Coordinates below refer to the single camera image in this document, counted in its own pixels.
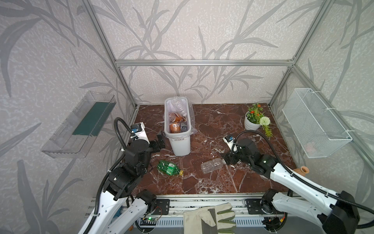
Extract white wire mesh basket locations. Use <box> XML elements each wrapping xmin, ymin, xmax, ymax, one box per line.
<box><xmin>282</xmin><ymin>88</ymin><xmax>353</xmax><ymax>159</ymax></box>

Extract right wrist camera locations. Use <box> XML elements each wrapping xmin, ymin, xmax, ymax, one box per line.
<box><xmin>223</xmin><ymin>134</ymin><xmax>238</xmax><ymax>152</ymax></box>

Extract green plastic bottle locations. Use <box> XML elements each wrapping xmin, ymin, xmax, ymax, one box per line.
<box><xmin>157</xmin><ymin>160</ymin><xmax>184</xmax><ymax>176</ymax></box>

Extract right circuit board wires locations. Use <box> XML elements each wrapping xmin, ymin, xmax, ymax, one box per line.
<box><xmin>261</xmin><ymin>214</ymin><xmax>288</xmax><ymax>233</ymax></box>

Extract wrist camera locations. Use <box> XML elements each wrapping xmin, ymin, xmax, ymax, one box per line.
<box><xmin>130</xmin><ymin>122</ymin><xmax>150</xmax><ymax>143</ymax></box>
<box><xmin>223</xmin><ymin>134</ymin><xmax>238</xmax><ymax>152</ymax></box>

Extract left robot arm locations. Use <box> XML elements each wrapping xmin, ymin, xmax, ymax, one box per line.
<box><xmin>80</xmin><ymin>118</ymin><xmax>165</xmax><ymax>234</ymax></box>

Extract white pot artificial flowers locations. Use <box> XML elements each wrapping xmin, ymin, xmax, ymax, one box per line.
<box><xmin>244</xmin><ymin>103</ymin><xmax>273</xmax><ymax>137</ymax></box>

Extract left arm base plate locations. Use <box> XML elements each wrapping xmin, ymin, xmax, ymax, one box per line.
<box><xmin>152</xmin><ymin>199</ymin><xmax>170</xmax><ymax>216</ymax></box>

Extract clear bottle white cap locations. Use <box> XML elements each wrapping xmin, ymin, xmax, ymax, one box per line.
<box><xmin>171</xmin><ymin>97</ymin><xmax>188</xmax><ymax>117</ymax></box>
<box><xmin>201</xmin><ymin>158</ymin><xmax>226</xmax><ymax>174</ymax></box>

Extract clear acrylic wall shelf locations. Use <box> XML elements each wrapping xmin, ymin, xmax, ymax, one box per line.
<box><xmin>41</xmin><ymin>91</ymin><xmax>116</xmax><ymax>159</ymax></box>

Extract white plastic trash bin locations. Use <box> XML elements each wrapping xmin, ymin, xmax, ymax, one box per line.
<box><xmin>163</xmin><ymin>96</ymin><xmax>193</xmax><ymax>157</ymax></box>

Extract left circuit board wires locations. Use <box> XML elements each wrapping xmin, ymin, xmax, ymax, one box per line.
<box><xmin>138</xmin><ymin>206</ymin><xmax>163</xmax><ymax>227</ymax></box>

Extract clear bottle white cap front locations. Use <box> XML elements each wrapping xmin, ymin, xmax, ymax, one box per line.
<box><xmin>171</xmin><ymin>97</ymin><xmax>188</xmax><ymax>117</ymax></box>

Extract clear bin liner bag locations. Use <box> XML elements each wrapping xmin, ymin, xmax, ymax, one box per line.
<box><xmin>164</xmin><ymin>97</ymin><xmax>197</xmax><ymax>138</ymax></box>

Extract circuit board wires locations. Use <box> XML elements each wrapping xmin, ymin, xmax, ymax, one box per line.
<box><xmin>138</xmin><ymin>206</ymin><xmax>163</xmax><ymax>227</ymax></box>
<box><xmin>261</xmin><ymin>214</ymin><xmax>288</xmax><ymax>233</ymax></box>

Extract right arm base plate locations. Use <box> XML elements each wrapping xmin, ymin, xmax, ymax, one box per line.
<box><xmin>244</xmin><ymin>199</ymin><xmax>266</xmax><ymax>215</ymax></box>

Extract small terracotta vase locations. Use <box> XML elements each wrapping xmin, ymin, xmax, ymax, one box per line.
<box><xmin>293</xmin><ymin>166</ymin><xmax>310</xmax><ymax>176</ymax></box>

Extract beige green work glove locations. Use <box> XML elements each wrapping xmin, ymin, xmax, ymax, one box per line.
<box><xmin>183</xmin><ymin>203</ymin><xmax>236</xmax><ymax>234</ymax></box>

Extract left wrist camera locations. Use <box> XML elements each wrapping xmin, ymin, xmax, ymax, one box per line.
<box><xmin>130</xmin><ymin>122</ymin><xmax>150</xmax><ymax>143</ymax></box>

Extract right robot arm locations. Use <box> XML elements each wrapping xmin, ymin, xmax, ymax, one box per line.
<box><xmin>222</xmin><ymin>135</ymin><xmax>374</xmax><ymax>234</ymax></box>

